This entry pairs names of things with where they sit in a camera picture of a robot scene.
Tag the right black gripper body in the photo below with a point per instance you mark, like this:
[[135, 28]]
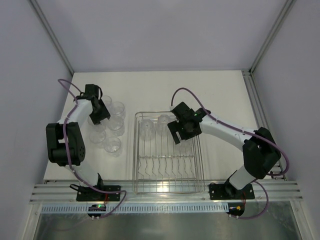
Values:
[[178, 129]]

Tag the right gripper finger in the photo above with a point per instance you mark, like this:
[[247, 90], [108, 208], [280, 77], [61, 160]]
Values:
[[174, 127], [177, 138]]

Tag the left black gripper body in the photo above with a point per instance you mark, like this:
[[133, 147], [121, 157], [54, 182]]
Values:
[[100, 117]]

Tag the clear plastic cup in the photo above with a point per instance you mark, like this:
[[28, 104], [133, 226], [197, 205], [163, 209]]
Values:
[[185, 145], [97, 137], [113, 146], [147, 129], [117, 108], [107, 100], [116, 126], [95, 127], [162, 124]]

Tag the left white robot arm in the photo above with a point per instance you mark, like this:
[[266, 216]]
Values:
[[65, 144]]

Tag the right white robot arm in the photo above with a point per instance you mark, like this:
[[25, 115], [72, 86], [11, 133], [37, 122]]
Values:
[[257, 146]]

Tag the right controller board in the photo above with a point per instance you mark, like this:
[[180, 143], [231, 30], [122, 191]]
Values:
[[235, 209]]

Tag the controller board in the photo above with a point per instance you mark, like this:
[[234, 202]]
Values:
[[95, 211], [235, 209]]

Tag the left controller board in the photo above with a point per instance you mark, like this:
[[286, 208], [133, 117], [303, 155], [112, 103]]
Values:
[[95, 211]]

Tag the wire dish rack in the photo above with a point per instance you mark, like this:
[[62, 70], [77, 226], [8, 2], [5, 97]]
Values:
[[159, 159]]

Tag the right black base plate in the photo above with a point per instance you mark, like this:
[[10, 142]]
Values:
[[223, 191]]

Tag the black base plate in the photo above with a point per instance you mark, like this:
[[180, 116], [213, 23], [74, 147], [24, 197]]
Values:
[[86, 194], [223, 191]]

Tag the slotted cable duct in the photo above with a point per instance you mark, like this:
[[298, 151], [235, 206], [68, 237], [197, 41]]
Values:
[[139, 208]]

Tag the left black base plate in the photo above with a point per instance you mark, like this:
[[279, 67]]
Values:
[[86, 194]]

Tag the aluminium frame rail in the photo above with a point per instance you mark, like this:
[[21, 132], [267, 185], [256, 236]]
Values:
[[155, 191]]

